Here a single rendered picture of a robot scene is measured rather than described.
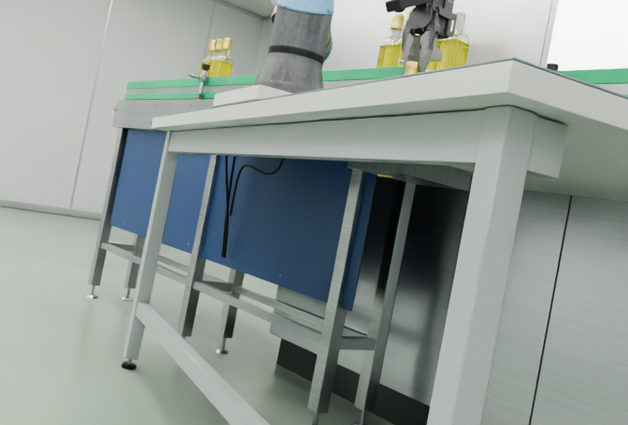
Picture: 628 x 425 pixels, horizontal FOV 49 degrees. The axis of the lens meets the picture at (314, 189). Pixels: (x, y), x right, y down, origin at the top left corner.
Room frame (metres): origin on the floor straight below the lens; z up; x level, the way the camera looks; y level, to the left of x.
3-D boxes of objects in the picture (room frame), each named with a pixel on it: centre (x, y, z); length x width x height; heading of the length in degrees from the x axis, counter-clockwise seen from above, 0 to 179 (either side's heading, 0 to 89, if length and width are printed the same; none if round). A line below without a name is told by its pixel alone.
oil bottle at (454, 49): (1.79, -0.29, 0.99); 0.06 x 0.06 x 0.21; 39
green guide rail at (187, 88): (2.39, 0.36, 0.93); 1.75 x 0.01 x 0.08; 39
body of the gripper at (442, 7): (1.54, -0.19, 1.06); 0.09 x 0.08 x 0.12; 127
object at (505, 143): (1.40, 0.10, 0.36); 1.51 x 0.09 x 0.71; 26
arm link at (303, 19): (1.42, 0.09, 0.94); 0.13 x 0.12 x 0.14; 177
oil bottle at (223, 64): (2.70, 0.44, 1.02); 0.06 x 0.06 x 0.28; 39
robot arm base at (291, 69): (1.41, 0.09, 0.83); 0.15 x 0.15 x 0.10
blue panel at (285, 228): (2.42, 0.28, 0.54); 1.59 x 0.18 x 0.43; 39
